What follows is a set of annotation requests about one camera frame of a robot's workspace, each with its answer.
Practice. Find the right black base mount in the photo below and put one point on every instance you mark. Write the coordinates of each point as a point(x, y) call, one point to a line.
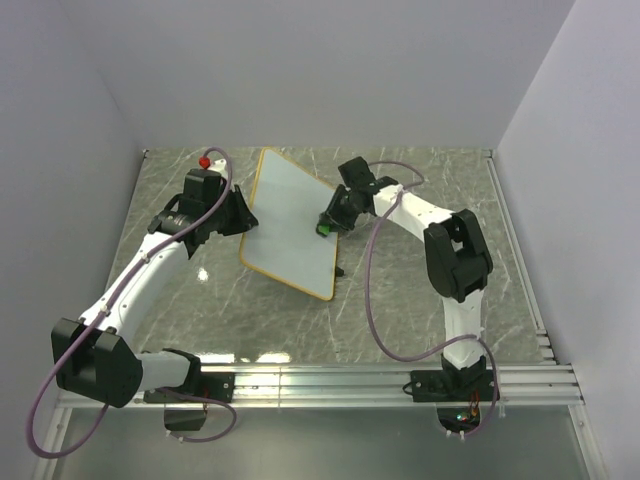
point(436, 386)

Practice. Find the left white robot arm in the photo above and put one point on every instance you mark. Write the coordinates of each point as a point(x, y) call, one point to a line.
point(93, 355)

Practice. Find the aluminium rail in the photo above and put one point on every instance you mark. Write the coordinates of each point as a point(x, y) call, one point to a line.
point(380, 385)
point(542, 336)

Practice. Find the aluminium right side rail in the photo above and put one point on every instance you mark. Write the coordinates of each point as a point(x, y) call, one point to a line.
point(542, 336)

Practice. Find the aluminium front rail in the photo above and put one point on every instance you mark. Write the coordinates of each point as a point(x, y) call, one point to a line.
point(380, 385)

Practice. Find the yellow framed whiteboard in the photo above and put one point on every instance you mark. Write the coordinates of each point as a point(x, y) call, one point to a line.
point(287, 200)

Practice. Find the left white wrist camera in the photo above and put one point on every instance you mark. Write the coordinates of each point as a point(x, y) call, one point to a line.
point(219, 166)

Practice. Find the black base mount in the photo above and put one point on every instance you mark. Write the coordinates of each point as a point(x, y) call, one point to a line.
point(436, 386)
point(215, 385)

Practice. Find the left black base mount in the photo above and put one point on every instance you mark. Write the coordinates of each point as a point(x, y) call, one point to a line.
point(215, 385)

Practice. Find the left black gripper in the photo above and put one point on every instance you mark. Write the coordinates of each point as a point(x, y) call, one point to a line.
point(245, 219)

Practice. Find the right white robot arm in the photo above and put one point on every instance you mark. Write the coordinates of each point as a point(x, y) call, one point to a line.
point(458, 261)

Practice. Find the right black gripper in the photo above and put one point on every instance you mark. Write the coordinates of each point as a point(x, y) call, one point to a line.
point(331, 215)

